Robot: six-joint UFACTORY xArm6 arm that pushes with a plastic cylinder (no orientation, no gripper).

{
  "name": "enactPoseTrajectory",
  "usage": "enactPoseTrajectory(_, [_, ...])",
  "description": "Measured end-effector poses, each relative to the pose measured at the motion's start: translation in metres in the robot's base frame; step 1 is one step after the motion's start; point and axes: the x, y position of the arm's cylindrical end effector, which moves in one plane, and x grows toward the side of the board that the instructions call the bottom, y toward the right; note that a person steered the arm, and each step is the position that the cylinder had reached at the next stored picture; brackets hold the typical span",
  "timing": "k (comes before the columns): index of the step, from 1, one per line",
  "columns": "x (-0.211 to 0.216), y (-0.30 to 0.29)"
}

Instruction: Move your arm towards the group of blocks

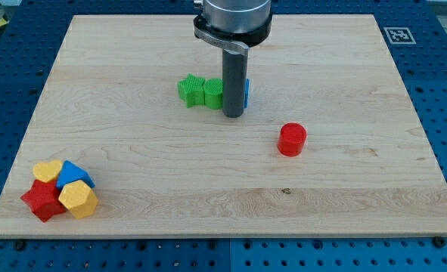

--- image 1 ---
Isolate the green cylinder block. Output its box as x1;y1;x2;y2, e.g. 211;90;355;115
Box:
203;78;223;110

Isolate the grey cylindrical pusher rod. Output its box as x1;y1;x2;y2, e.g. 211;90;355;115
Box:
222;49;247;118

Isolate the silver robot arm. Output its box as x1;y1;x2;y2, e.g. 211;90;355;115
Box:
193;0;272;118

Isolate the wooden board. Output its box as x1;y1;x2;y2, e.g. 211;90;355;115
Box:
0;14;447;239

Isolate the blue triangle block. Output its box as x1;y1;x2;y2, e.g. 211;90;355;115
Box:
56;160;95;190

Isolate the red star block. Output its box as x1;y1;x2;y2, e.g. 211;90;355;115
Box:
20;180;66;222

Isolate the white fiducial marker tag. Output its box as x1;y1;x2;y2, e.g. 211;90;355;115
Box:
383;27;416;45

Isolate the green star block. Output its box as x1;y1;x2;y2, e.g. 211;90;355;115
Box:
177;73;205;108

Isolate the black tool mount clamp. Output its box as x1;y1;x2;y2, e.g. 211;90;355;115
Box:
193;14;273;56

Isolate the yellow heart block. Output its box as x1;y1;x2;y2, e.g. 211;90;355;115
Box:
32;159;63;183

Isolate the red cylinder block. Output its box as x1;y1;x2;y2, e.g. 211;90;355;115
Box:
278;122;307;157

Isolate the blue block behind rod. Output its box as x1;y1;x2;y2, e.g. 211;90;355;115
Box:
244;79;250;109

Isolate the yellow hexagon block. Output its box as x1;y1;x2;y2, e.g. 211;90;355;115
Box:
58;180;98;219

